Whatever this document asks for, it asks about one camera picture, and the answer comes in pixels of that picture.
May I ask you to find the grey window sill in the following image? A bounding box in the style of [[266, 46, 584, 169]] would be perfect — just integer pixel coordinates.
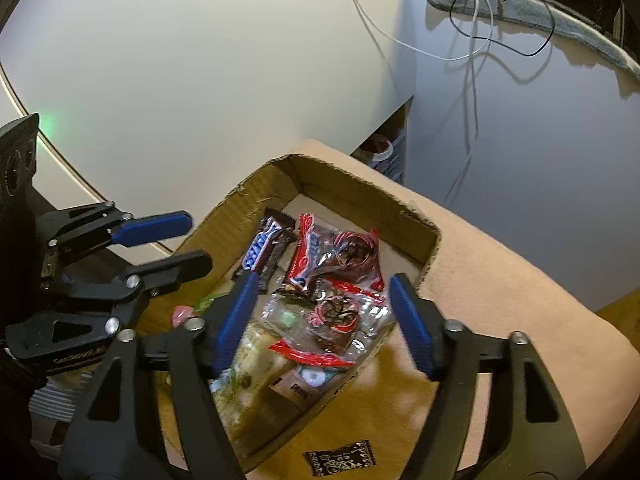
[[426, 0, 639, 79]]

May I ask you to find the mint candy teal packet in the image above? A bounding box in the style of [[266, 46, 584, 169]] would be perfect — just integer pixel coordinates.
[[296, 365, 337, 390]]

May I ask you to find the red clear snack bag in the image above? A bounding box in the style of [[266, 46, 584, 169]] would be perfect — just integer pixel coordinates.
[[259, 276, 395, 368], [319, 229, 385, 292]]

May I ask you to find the Snickers bar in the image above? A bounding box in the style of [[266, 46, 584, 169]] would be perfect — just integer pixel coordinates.
[[277, 212, 333, 297], [232, 208, 296, 295]]

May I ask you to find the white cable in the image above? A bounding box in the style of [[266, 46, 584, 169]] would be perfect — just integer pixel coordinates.
[[334, 0, 497, 201]]

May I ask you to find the black cable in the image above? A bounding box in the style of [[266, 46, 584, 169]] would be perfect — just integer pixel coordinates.
[[429, 0, 557, 58]]

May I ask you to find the large cracker pack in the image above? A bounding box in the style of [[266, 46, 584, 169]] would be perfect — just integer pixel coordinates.
[[212, 321, 300, 448]]

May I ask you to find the black patterned candy packet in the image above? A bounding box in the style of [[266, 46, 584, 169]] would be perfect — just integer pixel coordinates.
[[304, 440, 376, 477]]

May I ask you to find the cardboard box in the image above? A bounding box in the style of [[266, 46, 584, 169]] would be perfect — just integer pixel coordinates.
[[136, 153, 444, 474]]

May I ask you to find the green candy packet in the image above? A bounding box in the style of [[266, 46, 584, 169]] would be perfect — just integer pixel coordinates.
[[193, 294, 222, 314]]

